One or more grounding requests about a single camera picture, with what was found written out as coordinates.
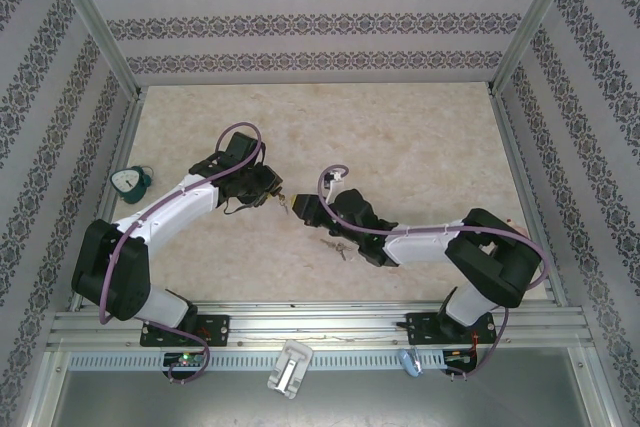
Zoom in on silver keys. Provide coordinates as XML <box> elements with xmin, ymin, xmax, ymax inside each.
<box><xmin>322</xmin><ymin>238</ymin><xmax>351</xmax><ymax>262</ymax></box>

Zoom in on green alarm clock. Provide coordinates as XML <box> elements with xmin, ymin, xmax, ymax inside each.
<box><xmin>109</xmin><ymin>165</ymin><xmax>155</xmax><ymax>206</ymax></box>

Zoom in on blue white clip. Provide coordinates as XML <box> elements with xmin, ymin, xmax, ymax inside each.
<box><xmin>397</xmin><ymin>348</ymin><xmax>425</xmax><ymax>378</ymax></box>

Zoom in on circuit board with green light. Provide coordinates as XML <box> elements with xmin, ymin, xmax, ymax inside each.
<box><xmin>164</xmin><ymin>350</ymin><xmax>209</xmax><ymax>368</ymax></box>

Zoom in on grey metal panel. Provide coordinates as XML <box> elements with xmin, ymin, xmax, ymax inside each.
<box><xmin>49</xmin><ymin>369</ymin><xmax>594</xmax><ymax>427</ymax></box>

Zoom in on thin black cable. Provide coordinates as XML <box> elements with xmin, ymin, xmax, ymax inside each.
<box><xmin>221</xmin><ymin>196</ymin><xmax>264</xmax><ymax>218</ymax></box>

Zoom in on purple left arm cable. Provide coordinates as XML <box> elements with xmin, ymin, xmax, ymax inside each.
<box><xmin>98</xmin><ymin>121</ymin><xmax>266</xmax><ymax>384</ymax></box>

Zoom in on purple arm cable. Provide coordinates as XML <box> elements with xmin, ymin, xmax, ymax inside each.
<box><xmin>98</xmin><ymin>121</ymin><xmax>266</xmax><ymax>384</ymax></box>
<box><xmin>318</xmin><ymin>163</ymin><xmax>551</xmax><ymax>382</ymax></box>

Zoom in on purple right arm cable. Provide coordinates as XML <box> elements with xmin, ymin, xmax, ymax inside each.
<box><xmin>318</xmin><ymin>163</ymin><xmax>551</xmax><ymax>382</ymax></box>

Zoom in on wide aluminium mounting rail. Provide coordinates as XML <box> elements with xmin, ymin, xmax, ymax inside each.
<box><xmin>45</xmin><ymin>299</ymin><xmax>599</xmax><ymax>351</ymax></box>

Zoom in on aluminium side rail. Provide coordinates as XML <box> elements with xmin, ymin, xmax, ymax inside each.
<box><xmin>67</xmin><ymin>89</ymin><xmax>146</xmax><ymax>313</ymax></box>
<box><xmin>487</xmin><ymin>89</ymin><xmax>571</xmax><ymax>308</ymax></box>

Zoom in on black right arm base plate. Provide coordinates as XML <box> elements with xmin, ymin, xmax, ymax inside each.
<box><xmin>405</xmin><ymin>311</ymin><xmax>497</xmax><ymax>348</ymax></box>

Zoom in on grey slotted cable duct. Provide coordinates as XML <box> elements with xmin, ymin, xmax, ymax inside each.
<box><xmin>67</xmin><ymin>350</ymin><xmax>476</xmax><ymax>372</ymax></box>

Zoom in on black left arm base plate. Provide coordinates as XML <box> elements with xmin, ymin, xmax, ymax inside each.
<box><xmin>138</xmin><ymin>314</ymin><xmax>232</xmax><ymax>349</ymax></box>

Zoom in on white plastic bracket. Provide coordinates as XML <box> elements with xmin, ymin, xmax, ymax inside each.
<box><xmin>266</xmin><ymin>339</ymin><xmax>314</xmax><ymax>401</ymax></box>

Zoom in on aluminium corner post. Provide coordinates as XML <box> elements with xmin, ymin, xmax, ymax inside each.
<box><xmin>487</xmin><ymin>0</ymin><xmax>587</xmax><ymax>98</ymax></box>
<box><xmin>39</xmin><ymin>0</ymin><xmax>146</xmax><ymax>101</ymax></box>

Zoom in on aluminium frame bar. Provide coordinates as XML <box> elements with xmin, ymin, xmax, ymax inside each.
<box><xmin>12</xmin><ymin>346</ymin><xmax>69</xmax><ymax>427</ymax></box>
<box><xmin>567</xmin><ymin>346</ymin><xmax>629</xmax><ymax>427</ymax></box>

